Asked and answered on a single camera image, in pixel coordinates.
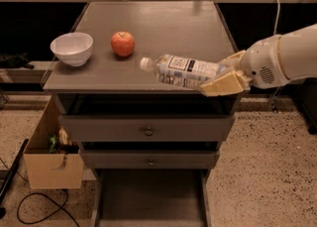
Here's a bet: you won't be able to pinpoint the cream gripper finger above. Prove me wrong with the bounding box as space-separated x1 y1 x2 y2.
219 51 245 69
199 70 252 97

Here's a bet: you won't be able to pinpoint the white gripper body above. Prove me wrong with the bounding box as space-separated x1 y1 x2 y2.
240 35 290 89

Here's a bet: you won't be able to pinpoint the clear plastic water bottle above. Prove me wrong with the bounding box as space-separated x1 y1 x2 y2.
140 55 225 90

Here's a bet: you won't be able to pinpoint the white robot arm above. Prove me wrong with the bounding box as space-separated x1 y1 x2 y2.
199 25 317 96

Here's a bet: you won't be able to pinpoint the grey drawer cabinet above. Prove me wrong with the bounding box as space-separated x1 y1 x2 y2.
45 1 240 170

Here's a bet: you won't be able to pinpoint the grey top drawer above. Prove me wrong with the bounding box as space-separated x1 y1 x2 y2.
59 115 235 142

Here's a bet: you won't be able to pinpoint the grey middle drawer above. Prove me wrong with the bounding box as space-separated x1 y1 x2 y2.
79 150 219 170

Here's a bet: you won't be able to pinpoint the grey open bottom drawer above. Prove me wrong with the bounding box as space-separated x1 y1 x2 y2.
90 170 212 227

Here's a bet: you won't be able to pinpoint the red apple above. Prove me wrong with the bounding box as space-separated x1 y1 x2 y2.
111 32 135 57

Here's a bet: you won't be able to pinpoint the white bowl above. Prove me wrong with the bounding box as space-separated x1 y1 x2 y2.
50 32 93 66

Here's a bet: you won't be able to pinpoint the items in cardboard box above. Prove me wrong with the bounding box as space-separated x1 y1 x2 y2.
49 128 79 154

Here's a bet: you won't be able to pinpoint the cardboard box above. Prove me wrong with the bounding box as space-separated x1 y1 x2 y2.
23 99 83 189

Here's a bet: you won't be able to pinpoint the black bar on floor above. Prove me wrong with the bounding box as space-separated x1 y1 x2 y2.
0 139 29 219

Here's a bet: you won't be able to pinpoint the white cable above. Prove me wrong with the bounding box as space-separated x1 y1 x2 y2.
261 0 281 37

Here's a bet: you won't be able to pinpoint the black cable on floor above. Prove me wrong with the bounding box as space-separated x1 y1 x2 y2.
0 157 81 227

